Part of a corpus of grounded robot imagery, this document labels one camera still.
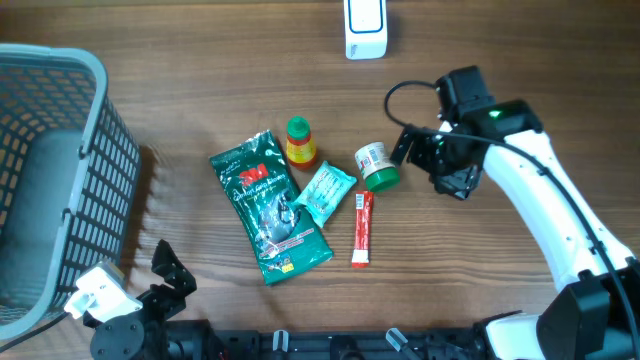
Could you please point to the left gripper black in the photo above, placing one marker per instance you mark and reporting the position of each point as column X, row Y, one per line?
column 174, row 273

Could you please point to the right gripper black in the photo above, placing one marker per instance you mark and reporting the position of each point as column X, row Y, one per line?
column 457, row 181

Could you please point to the green-lidded white spice jar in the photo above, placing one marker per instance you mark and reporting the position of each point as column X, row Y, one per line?
column 376, row 168

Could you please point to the teal wet wipes packet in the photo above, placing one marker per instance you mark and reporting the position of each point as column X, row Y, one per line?
column 324, row 192

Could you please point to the red stick sachet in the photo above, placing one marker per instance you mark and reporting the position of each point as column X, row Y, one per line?
column 364, row 207

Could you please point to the green 3M wipes pouch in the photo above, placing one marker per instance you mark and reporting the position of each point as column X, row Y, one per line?
column 256, row 179

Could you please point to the sriracha bottle with green cap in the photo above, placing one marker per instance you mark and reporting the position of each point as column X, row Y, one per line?
column 301, row 150

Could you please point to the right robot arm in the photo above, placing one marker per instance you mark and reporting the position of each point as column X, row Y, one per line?
column 595, row 314

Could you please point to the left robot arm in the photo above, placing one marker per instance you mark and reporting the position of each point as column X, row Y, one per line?
column 151, row 333

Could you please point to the white barcode scanner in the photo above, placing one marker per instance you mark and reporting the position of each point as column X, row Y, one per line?
column 365, row 25

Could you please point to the grey plastic shopping basket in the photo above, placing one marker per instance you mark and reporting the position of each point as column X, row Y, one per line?
column 69, row 172

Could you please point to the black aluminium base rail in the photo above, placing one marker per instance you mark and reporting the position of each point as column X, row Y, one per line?
column 345, row 345

